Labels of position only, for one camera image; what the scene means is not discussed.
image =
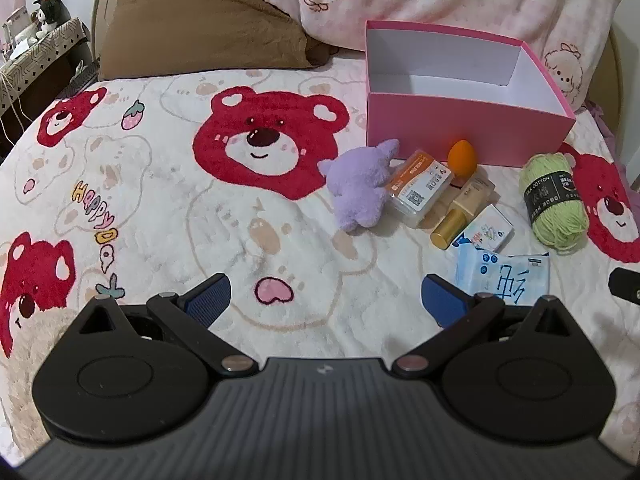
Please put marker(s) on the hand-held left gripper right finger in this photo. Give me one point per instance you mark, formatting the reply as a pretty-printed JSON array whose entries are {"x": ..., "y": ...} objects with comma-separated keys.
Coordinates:
[{"x": 442, "y": 300}]

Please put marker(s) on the beige gold-capped cosmetic bottle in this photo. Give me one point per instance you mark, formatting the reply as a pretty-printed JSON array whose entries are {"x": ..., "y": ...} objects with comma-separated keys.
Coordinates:
[{"x": 457, "y": 212}]

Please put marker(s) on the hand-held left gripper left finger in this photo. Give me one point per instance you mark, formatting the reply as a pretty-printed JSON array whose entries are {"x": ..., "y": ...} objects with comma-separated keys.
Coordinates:
[{"x": 207, "y": 300}]

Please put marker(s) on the black plush toy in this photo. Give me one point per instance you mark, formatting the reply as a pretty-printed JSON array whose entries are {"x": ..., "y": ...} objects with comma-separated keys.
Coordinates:
[{"x": 47, "y": 15}]

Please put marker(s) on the clear orange-label floss box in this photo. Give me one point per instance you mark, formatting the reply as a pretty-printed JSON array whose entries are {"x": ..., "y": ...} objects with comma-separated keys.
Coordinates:
[{"x": 417, "y": 190}]

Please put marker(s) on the pink cardboard box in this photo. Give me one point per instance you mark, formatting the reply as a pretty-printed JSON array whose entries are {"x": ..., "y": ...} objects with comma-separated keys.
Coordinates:
[{"x": 450, "y": 125}]

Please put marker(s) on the orange makeup sponge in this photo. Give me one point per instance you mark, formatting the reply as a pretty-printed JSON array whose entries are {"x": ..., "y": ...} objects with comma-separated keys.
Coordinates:
[{"x": 461, "y": 159}]

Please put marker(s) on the brown pillow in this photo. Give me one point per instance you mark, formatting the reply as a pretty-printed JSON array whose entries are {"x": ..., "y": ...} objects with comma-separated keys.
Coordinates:
[{"x": 200, "y": 20}]

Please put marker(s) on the blue tissue pack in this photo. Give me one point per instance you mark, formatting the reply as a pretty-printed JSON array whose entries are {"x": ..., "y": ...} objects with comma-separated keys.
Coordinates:
[{"x": 500, "y": 275}]

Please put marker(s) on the small white printed box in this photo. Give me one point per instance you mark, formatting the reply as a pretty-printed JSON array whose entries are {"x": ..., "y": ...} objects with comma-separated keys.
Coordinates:
[{"x": 487, "y": 232}]

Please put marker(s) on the nightstand with patterned cloth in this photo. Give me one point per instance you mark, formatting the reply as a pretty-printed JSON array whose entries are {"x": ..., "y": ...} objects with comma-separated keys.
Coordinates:
[{"x": 45, "y": 55}]

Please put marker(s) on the purple plush toy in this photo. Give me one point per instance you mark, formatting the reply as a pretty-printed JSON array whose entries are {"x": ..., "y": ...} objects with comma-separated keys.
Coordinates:
[{"x": 355, "y": 185}]

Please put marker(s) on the beige headboard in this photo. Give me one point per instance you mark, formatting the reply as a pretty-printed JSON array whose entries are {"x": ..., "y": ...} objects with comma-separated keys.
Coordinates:
[{"x": 102, "y": 0}]

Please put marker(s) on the green yarn ball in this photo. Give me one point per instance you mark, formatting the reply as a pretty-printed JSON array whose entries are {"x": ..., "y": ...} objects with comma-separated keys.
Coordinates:
[{"x": 555, "y": 220}]

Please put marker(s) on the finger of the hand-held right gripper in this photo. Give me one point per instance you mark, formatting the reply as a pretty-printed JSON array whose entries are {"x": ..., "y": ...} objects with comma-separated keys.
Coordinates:
[{"x": 627, "y": 286}]

